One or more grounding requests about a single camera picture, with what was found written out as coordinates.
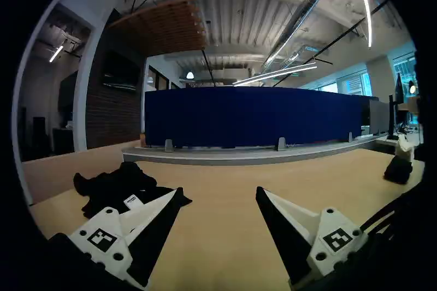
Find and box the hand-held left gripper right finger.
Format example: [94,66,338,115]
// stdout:
[255,186,370,287]

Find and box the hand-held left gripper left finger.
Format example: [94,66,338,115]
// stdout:
[67,187,185,290]

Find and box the black towel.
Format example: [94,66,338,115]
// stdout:
[73,161,193,219]

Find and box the white towel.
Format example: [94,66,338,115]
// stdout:
[395,136,416,162]

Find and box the grey desk screen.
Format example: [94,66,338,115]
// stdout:
[368,99,390,136]

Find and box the blue desk screen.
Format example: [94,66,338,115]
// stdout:
[122,86,388,166]

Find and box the black monitor on stand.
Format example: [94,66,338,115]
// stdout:
[386,72,406,141]

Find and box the black cable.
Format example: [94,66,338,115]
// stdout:
[359,198,398,231]

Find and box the wall-mounted black screen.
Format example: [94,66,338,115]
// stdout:
[102,50,141,91]

